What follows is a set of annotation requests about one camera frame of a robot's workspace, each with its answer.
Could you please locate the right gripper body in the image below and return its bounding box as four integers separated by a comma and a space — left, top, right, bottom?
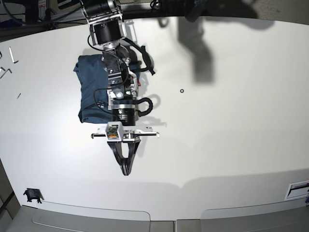
112, 105, 136, 126

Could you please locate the blue T-shirt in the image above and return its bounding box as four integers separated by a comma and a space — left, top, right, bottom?
73, 54, 142, 124

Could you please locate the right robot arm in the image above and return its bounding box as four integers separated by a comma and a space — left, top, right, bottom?
74, 0, 155, 175

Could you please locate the black plastic clip part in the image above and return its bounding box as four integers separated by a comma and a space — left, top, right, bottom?
23, 188, 44, 203

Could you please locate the long silver hex key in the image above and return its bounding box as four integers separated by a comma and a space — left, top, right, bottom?
9, 47, 19, 64

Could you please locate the silver hex key pair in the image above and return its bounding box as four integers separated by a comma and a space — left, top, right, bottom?
0, 67, 12, 79

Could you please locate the blue box in background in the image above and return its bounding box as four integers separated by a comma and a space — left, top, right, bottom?
0, 19, 22, 29

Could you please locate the right grey chair back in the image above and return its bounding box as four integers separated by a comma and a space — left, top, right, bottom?
175, 199, 309, 232

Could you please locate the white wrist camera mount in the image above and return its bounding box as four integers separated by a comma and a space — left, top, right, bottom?
91, 121, 160, 142

